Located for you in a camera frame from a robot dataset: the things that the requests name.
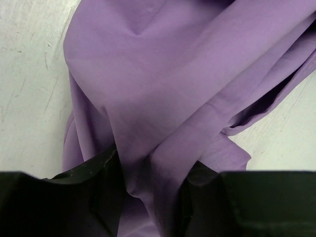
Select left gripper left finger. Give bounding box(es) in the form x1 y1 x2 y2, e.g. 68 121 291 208
0 145 126 237

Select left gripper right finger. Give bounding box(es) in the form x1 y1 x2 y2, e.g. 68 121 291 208
178 162 316 237

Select purple trousers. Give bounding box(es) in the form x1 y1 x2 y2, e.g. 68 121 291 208
63 0 316 237

